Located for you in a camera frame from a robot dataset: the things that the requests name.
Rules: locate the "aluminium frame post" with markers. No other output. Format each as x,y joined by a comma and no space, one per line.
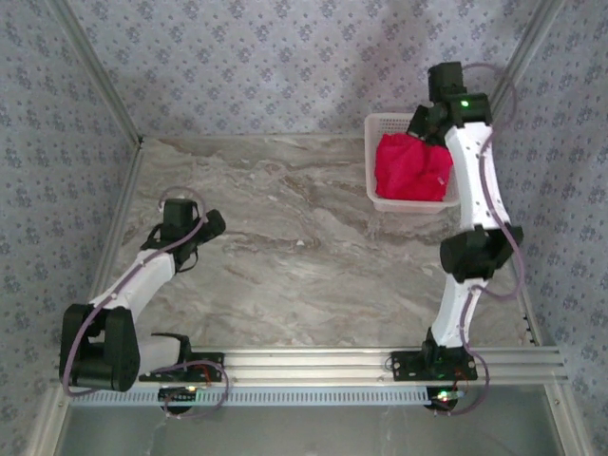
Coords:
102,81
521,57

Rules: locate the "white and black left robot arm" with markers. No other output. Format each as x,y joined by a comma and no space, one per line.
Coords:
142,275

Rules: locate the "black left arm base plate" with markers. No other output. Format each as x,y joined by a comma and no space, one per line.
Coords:
216,358

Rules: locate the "red t-shirt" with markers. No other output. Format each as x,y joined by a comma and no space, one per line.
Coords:
408,171

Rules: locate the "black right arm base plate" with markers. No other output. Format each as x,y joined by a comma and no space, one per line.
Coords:
404,366

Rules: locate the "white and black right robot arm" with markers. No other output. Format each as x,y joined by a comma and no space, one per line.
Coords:
468,171

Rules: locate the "black controller board with LED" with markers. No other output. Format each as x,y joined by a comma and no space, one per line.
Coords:
449,402
173,396

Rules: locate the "grey metal sheet panel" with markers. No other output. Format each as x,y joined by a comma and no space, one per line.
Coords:
309,432

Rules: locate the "white perforated plastic basket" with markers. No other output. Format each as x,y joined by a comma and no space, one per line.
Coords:
373,157

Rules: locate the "grooved aluminium mounting rail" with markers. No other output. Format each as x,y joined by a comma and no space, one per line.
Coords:
309,363

